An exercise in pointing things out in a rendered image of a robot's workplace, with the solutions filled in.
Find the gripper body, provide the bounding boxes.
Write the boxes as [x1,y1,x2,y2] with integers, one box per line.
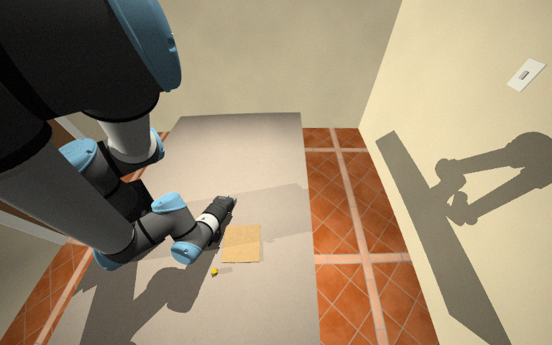
[196,195,234,247]

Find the tan square mat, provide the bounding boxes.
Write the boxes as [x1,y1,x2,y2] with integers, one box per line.
[221,225,260,262]

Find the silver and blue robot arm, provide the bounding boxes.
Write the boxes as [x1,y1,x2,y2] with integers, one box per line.
[0,0,213,271]

